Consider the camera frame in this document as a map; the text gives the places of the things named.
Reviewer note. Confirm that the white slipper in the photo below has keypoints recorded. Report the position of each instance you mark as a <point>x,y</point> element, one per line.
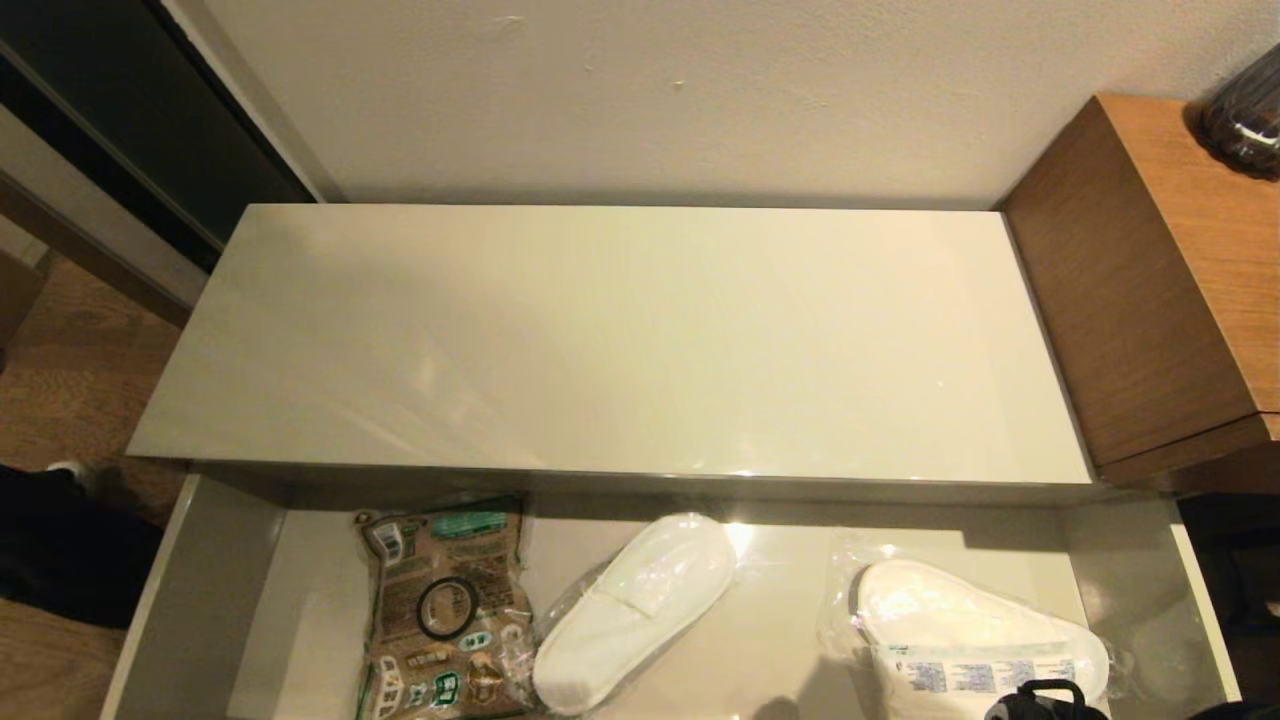
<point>630,610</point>
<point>940,605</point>

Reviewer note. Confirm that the beige drawer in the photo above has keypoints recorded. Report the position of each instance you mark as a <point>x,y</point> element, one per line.
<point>780,650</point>

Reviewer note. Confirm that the black tape roll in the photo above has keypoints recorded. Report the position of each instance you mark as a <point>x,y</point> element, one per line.
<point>419,608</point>

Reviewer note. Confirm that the white tissue pack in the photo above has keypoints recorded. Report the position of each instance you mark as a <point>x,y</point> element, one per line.
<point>980,675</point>

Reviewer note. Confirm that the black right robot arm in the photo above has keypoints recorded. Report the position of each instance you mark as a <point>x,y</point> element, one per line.
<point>1050,708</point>

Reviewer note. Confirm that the brown snack bag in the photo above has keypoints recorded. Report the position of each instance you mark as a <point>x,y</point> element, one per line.
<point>490,560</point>

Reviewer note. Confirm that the brown wooden side cabinet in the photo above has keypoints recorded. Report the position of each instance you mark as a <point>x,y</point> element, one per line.
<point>1150,280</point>

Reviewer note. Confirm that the dark door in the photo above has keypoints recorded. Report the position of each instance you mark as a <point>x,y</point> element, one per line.
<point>130,110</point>

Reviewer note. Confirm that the brown furniture piece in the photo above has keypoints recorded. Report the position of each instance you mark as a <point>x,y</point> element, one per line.
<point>15,300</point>

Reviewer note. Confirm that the dark glass vase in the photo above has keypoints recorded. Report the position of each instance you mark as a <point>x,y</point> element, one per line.
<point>1245,115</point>

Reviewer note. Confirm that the black metal stand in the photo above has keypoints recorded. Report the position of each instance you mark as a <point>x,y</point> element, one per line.
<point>1255,600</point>

